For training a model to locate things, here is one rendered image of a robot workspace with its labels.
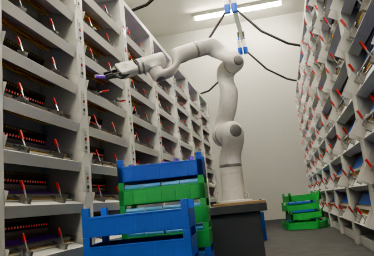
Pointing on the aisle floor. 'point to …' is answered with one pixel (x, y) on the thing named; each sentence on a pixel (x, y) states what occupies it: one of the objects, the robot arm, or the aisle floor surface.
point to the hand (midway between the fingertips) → (108, 75)
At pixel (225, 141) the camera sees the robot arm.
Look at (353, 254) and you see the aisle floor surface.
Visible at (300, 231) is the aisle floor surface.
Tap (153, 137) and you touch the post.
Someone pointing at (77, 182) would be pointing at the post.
